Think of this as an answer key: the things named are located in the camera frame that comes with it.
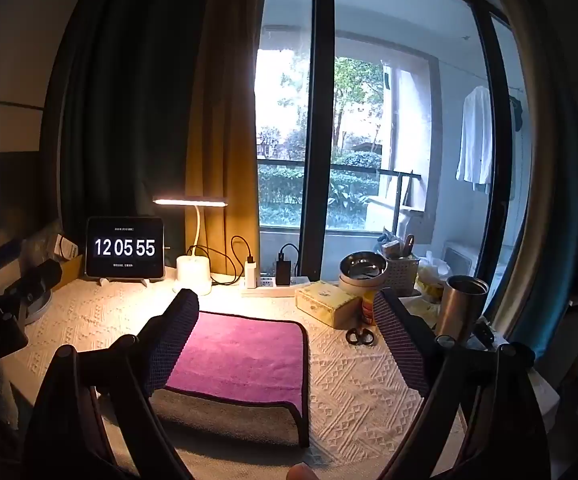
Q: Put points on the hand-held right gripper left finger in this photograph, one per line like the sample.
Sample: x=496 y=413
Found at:
x=174 y=340

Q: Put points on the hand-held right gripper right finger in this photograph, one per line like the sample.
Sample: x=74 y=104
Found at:
x=401 y=347

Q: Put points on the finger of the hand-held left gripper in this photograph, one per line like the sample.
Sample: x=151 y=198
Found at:
x=39 y=277

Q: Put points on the purple towel with grey border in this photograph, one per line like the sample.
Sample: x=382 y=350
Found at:
x=241 y=355

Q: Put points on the person's right hand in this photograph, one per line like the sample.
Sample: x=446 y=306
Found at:
x=303 y=473

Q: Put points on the cardboard box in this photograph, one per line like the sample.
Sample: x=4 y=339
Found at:
x=69 y=265

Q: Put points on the white round base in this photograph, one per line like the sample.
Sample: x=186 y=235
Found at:
x=36 y=310

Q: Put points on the black scissors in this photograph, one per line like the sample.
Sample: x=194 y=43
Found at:
x=360 y=337

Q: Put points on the red can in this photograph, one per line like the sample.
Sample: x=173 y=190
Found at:
x=367 y=310

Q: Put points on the white textured tablecloth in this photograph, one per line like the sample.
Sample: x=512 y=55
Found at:
x=359 y=390

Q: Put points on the white tablet stand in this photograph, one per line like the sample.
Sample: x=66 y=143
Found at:
x=143 y=282

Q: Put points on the steel tumbler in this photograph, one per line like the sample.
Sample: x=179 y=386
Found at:
x=459 y=307

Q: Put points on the white desk lamp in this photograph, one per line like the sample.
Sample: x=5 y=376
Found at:
x=193 y=272

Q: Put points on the crumpled plastic bag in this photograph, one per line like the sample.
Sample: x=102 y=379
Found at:
x=434 y=280

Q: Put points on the white plastic basket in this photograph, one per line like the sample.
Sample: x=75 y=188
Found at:
x=401 y=272

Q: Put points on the yellow tissue box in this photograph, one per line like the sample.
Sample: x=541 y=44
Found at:
x=326 y=302

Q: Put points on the tablet showing clock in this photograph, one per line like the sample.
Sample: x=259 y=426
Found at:
x=125 y=247

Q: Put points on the steel bowl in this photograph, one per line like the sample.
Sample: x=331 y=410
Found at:
x=363 y=262

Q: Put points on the white charger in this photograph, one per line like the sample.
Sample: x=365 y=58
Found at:
x=251 y=272

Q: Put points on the white power strip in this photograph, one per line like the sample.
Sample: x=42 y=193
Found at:
x=269 y=285

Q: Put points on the black charger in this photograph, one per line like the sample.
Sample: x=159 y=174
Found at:
x=284 y=274

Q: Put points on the yellow curtain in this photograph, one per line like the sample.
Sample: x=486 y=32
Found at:
x=224 y=160

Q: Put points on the dark green curtain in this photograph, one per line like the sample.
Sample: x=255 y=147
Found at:
x=124 y=110

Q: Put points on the balcony railing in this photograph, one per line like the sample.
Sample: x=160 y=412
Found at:
x=289 y=162

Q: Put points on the hanging white shirt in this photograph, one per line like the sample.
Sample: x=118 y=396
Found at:
x=475 y=140

